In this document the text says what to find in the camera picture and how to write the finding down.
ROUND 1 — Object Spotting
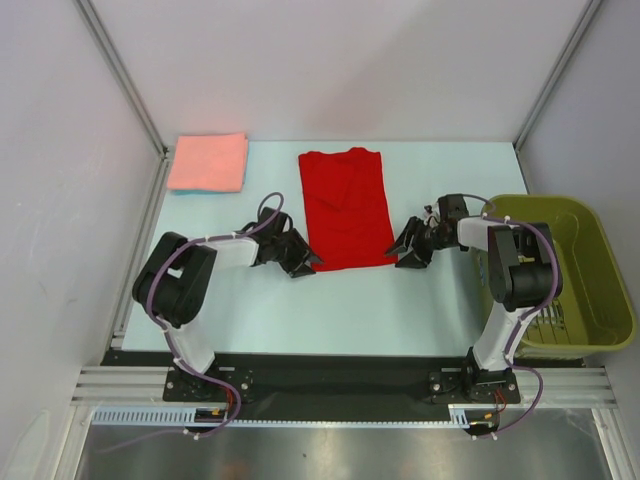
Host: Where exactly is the folded blue t shirt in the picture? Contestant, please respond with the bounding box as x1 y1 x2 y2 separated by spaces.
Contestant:
166 189 241 197

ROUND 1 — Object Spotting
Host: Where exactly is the folded pink t shirt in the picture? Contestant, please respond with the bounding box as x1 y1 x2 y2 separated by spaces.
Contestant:
167 133 248 193

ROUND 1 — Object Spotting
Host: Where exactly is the left aluminium frame post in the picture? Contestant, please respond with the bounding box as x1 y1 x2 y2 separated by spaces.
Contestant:
74 0 169 156

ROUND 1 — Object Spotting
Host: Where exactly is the aluminium frame post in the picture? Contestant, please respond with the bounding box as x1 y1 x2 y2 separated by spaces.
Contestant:
74 0 169 156
512 0 606 155

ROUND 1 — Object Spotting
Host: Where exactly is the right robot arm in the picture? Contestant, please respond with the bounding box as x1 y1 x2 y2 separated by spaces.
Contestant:
385 193 562 402

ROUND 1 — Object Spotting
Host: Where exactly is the white slotted cable duct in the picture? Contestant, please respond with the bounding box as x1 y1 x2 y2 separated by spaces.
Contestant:
92 406 497 430

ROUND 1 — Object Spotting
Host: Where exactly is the aluminium front rail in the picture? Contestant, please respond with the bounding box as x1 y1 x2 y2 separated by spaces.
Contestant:
71 366 618 409

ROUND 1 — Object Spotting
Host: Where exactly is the right aluminium frame post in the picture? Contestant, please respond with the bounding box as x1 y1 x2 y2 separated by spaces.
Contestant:
512 0 606 155

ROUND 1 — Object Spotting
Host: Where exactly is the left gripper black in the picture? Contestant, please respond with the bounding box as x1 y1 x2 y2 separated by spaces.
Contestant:
271 229 322 279

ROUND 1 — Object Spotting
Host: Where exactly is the olive green plastic basket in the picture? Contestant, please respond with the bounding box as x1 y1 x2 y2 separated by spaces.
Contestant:
482 194 637 360

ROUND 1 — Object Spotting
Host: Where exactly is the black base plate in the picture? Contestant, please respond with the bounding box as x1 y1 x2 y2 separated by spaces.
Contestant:
102 351 521 424

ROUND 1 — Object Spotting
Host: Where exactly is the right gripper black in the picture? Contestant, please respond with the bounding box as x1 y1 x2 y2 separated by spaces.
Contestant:
386 215 454 269

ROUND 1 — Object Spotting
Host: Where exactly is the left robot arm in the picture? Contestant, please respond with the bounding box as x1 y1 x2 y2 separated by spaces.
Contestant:
132 207 323 400

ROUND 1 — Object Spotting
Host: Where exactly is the red t shirt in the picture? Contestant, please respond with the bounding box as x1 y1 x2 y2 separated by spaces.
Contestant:
298 147 397 272

